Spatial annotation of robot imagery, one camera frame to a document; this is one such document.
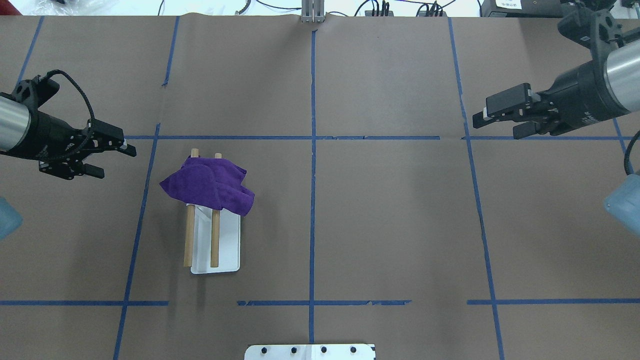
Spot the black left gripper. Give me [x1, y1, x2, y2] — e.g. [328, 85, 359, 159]
[10, 77, 137, 181]

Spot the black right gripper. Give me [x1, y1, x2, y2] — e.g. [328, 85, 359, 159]
[472, 60, 631, 140]

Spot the purple microfiber towel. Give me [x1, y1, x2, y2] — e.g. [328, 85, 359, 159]
[159, 157, 255, 217]

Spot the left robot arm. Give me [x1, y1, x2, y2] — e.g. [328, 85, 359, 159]
[0, 69, 137, 181]

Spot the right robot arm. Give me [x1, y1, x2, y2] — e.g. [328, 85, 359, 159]
[471, 39, 639, 140]

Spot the left wooden rack rod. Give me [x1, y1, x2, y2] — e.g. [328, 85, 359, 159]
[183, 148, 200, 268]

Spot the wooden rack rod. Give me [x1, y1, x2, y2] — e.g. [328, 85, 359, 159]
[210, 152, 223, 268]
[183, 148, 200, 268]

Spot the right wooden rack rod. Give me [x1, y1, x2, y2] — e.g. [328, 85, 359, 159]
[210, 152, 223, 268]

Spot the white rack base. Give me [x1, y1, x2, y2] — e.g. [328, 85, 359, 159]
[188, 205, 242, 276]

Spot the white mounting plate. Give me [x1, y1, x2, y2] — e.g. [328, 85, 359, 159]
[244, 343, 377, 360]

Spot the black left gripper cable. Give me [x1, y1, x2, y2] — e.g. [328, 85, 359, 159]
[37, 70, 97, 151]

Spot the aluminium frame post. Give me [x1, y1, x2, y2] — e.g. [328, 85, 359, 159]
[301, 0, 326, 23]

